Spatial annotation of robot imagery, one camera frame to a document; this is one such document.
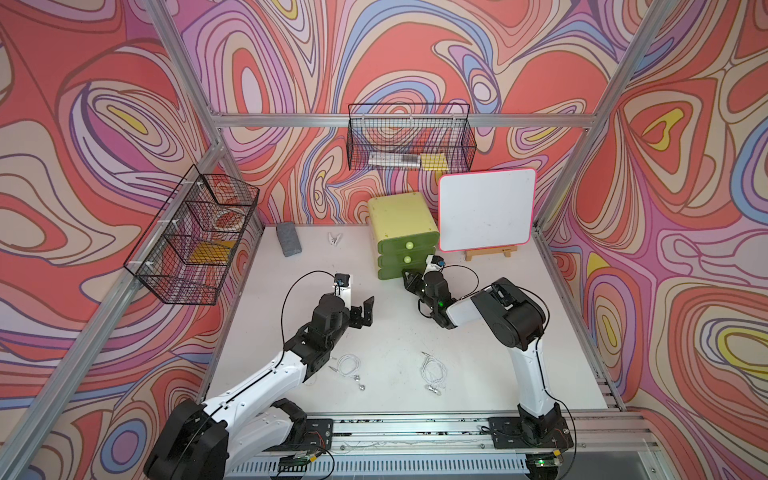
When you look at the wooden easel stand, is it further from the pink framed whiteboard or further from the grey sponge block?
the grey sponge block

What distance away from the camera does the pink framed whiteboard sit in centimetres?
100

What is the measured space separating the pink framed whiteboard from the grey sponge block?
550 mm
